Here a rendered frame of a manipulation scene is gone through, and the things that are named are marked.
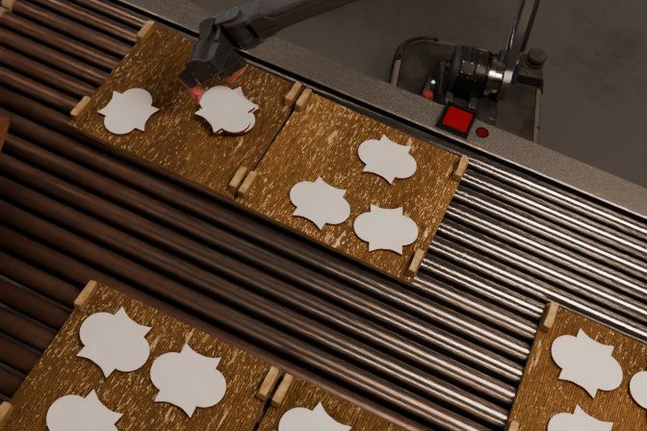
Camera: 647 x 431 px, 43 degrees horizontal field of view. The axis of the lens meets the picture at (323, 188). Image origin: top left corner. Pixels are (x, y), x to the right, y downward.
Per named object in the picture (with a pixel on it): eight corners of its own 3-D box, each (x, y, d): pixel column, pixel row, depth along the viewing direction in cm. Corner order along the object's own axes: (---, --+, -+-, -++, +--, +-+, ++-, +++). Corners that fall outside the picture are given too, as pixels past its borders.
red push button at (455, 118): (449, 108, 198) (450, 104, 197) (472, 117, 197) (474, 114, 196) (440, 125, 195) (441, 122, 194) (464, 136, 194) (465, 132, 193)
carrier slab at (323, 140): (306, 94, 196) (306, 89, 194) (467, 164, 189) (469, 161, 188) (234, 204, 177) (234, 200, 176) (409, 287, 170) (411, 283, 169)
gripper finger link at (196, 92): (222, 101, 185) (223, 73, 177) (197, 116, 182) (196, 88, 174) (203, 83, 187) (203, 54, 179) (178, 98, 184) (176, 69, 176)
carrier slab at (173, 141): (152, 28, 203) (151, 23, 201) (303, 91, 196) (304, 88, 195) (68, 128, 184) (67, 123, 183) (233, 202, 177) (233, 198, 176)
